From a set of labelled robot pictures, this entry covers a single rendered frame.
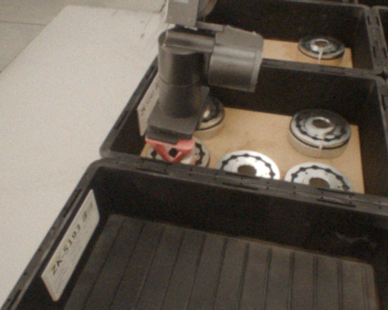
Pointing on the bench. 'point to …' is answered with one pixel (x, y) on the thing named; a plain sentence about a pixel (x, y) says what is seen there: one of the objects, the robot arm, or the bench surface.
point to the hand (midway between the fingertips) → (178, 148)
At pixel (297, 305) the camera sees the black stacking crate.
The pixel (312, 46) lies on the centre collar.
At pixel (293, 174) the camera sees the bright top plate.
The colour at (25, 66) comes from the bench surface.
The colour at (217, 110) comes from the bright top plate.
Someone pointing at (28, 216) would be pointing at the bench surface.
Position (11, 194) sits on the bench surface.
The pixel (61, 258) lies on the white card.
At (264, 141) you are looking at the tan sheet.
